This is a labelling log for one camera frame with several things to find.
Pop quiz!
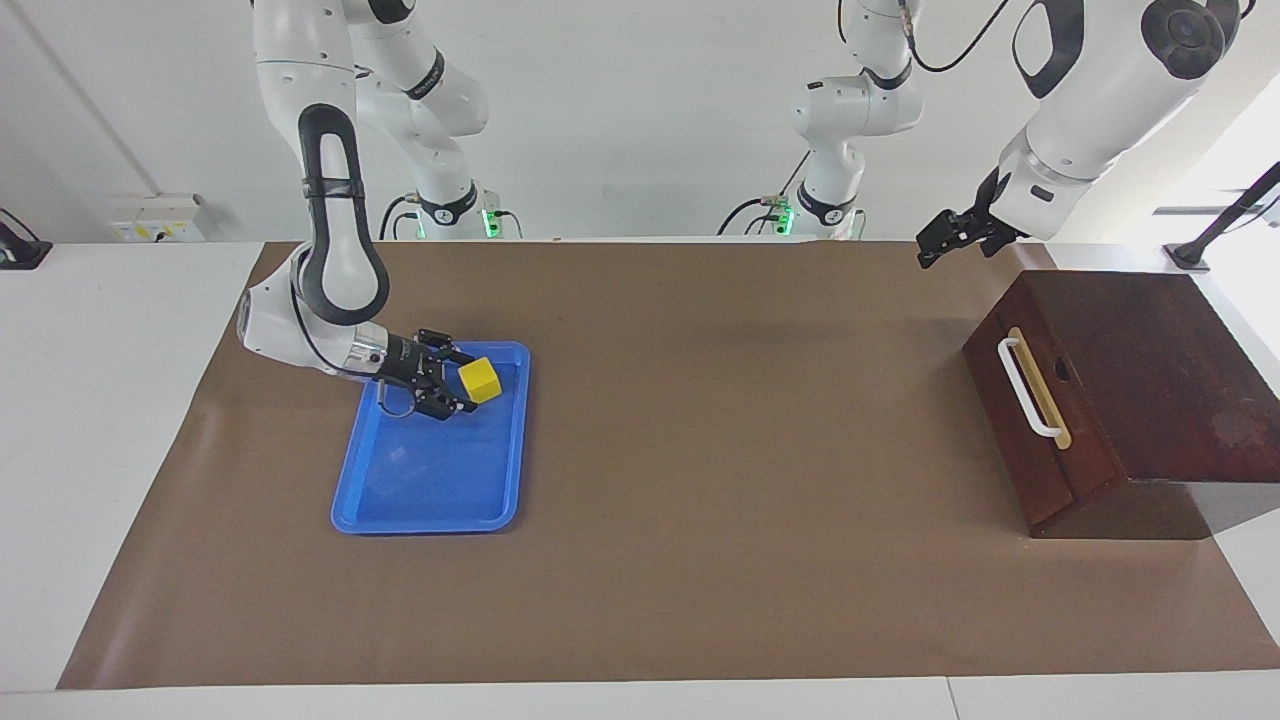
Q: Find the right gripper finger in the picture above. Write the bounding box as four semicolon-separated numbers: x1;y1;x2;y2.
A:
415;330;477;365
412;385;479;423

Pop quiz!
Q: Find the black camera stand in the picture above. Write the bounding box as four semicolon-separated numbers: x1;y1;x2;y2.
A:
1165;160;1280;273

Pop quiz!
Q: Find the dark wooden drawer cabinet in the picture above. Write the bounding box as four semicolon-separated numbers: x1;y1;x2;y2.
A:
962;268;1280;541

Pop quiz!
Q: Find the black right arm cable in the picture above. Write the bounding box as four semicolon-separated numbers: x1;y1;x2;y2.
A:
288;278;419;421

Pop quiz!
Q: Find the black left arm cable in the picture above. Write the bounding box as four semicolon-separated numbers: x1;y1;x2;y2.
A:
898;0;1013;74

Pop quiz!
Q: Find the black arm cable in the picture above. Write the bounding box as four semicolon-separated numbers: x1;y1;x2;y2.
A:
898;0;1013;74
288;278;419;421

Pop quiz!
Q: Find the brown paper table mat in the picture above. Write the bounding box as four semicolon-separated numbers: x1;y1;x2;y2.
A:
55;238;1280;691

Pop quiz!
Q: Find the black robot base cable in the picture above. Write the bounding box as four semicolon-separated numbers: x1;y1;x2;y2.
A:
378;195;423;241
716;150;813;239

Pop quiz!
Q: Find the blue plastic tray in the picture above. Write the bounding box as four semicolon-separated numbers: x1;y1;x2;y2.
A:
330;340;532;537

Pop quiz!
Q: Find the yellow cube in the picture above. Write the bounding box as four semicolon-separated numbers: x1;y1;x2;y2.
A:
458;357;504;405

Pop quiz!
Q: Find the white wall power outlet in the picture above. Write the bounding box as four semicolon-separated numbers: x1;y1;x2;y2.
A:
108;195;207;244

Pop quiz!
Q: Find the wooden drawer with white handle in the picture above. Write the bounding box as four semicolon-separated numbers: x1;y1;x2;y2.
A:
962;272;1131;531

